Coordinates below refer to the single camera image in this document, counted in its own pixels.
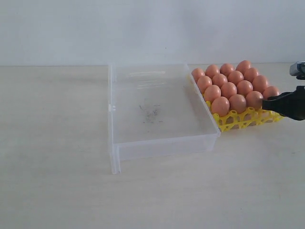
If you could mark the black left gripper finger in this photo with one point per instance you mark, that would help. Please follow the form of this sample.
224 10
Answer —
282 97

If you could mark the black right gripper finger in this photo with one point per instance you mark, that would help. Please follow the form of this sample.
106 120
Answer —
283 107

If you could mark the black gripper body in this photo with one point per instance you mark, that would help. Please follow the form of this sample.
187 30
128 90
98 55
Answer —
298 101

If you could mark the brown egg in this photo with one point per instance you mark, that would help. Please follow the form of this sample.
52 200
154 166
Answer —
270 92
211 93
244 87
237 103
197 73
235 77
243 66
226 69
260 83
203 83
212 70
220 106
250 74
219 80
228 89

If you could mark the brown egg frontmost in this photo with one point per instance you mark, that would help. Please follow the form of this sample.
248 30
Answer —
254 100

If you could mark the yellow plastic egg tray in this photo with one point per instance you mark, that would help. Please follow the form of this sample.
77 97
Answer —
249 117

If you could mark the clear plastic bin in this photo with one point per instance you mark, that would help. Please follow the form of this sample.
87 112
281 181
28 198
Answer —
156 110

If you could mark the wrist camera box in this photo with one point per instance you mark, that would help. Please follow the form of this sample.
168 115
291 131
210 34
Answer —
298 70

